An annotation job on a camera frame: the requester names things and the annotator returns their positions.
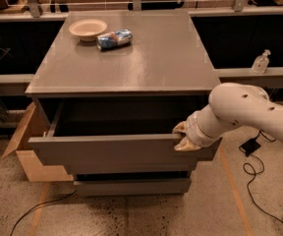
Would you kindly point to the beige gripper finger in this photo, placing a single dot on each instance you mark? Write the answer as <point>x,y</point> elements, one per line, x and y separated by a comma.
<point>185,145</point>
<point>180,128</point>

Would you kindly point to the grey drawer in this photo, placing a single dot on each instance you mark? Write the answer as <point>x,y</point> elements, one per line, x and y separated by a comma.
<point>133,187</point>
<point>106,137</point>

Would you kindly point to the black power adapter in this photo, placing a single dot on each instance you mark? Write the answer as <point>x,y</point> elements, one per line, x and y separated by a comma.
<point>249,147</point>

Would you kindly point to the grey bottom drawer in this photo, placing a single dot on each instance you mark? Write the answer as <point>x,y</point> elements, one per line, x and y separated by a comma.
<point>133,187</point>

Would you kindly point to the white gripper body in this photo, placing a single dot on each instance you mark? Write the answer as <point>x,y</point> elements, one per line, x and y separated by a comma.
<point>194,131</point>

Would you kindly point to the crushed blue soda can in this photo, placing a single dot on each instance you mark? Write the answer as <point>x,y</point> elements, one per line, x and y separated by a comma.
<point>114,39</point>

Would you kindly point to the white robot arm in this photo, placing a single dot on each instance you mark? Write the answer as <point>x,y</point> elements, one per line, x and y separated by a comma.
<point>229,107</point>

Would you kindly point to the clear sanitizer pump bottle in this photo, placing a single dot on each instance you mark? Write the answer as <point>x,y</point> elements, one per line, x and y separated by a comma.
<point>261,62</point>

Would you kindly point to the grey metal railing frame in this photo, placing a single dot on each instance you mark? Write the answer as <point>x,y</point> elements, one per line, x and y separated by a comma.
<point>135,4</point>

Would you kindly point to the beige bowl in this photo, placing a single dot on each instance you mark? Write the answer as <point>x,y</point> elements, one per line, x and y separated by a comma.
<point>88,30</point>

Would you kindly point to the open cardboard box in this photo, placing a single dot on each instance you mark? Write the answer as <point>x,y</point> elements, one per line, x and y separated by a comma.
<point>32,125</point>

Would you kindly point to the grey top drawer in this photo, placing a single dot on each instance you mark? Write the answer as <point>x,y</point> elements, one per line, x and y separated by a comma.
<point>106,137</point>

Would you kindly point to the grey drawer cabinet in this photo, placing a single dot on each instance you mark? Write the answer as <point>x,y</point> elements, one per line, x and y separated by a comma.
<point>165,61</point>

